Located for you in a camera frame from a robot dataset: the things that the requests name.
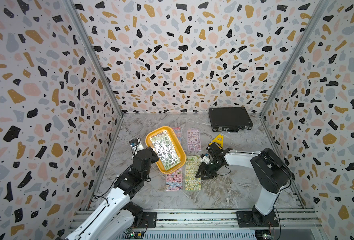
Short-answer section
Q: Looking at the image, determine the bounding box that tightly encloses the green animal sticker sheet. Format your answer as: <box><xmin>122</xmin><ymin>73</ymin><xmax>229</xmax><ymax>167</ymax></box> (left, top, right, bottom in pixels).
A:
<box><xmin>185</xmin><ymin>156</ymin><xmax>202</xmax><ymax>191</ymax></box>

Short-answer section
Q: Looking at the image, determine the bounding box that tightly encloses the yellow plastic storage box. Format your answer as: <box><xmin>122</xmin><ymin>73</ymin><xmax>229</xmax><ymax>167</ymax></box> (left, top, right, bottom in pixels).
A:
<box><xmin>145</xmin><ymin>126</ymin><xmax>187</xmax><ymax>175</ymax></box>

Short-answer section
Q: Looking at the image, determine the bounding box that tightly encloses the purple 3D sticker sheet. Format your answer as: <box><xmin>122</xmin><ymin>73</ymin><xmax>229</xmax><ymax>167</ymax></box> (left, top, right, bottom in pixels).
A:
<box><xmin>187</xmin><ymin>129</ymin><xmax>202</xmax><ymax>152</ymax></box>

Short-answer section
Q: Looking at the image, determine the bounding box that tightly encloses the pink yellow cat sticker sheet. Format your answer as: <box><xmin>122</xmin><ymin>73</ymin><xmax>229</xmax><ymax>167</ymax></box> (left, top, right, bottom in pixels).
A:
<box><xmin>165</xmin><ymin>168</ymin><xmax>183</xmax><ymax>192</ymax></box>

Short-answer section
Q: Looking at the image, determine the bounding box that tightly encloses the green frog sticker sheet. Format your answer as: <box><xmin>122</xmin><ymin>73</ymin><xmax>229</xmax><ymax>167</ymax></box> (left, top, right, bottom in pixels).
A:
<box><xmin>150</xmin><ymin>131</ymin><xmax>181</xmax><ymax>171</ymax></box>

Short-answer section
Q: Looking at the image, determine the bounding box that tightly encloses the red blue cat sticker sheet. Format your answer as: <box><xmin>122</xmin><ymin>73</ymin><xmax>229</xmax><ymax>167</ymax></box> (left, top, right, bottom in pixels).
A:
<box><xmin>172</xmin><ymin>127</ymin><xmax>183</xmax><ymax>143</ymax></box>

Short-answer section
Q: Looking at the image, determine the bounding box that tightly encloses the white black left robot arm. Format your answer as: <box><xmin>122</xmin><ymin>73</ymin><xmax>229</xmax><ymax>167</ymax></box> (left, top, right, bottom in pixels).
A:
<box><xmin>65</xmin><ymin>147</ymin><xmax>158</xmax><ymax>240</ymax></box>

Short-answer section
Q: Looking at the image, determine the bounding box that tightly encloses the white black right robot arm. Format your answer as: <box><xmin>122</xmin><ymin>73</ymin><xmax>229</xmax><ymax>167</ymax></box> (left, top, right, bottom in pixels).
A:
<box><xmin>196</xmin><ymin>142</ymin><xmax>291</xmax><ymax>217</ymax></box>

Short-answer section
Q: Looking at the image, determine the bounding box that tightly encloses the yellow triangular plastic block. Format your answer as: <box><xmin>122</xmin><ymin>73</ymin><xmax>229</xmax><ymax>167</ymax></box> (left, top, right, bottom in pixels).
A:
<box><xmin>212</xmin><ymin>134</ymin><xmax>224</xmax><ymax>148</ymax></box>

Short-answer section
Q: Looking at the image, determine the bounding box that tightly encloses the black hard case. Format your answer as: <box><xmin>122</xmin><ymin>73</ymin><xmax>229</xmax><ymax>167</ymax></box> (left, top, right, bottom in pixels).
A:
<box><xmin>209</xmin><ymin>107</ymin><xmax>253</xmax><ymax>132</ymax></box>

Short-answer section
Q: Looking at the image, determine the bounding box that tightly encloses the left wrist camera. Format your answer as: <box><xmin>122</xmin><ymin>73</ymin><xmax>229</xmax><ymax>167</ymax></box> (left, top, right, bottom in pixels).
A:
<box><xmin>129</xmin><ymin>138</ymin><xmax>145</xmax><ymax>155</ymax></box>

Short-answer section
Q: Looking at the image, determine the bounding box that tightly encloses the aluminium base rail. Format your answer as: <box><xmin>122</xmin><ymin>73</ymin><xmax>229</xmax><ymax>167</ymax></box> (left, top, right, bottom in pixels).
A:
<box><xmin>62</xmin><ymin>209</ymin><xmax>328</xmax><ymax>240</ymax></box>

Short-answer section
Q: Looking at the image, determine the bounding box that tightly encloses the left aluminium corner post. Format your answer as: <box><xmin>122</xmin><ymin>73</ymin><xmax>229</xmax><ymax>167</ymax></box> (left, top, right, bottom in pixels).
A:
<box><xmin>63</xmin><ymin>0</ymin><xmax>123</xmax><ymax>119</ymax></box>

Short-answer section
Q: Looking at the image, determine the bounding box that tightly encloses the aluminium corner post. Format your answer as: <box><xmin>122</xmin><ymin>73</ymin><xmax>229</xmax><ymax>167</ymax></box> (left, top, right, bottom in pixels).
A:
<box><xmin>63</xmin><ymin>0</ymin><xmax>123</xmax><ymax>119</ymax></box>
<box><xmin>260</xmin><ymin>0</ymin><xmax>330</xmax><ymax>120</ymax></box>

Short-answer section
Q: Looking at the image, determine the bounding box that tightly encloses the right aluminium corner post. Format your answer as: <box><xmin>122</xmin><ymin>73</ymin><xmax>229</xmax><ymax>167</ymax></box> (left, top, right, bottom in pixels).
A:
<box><xmin>260</xmin><ymin>0</ymin><xmax>330</xmax><ymax>120</ymax></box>

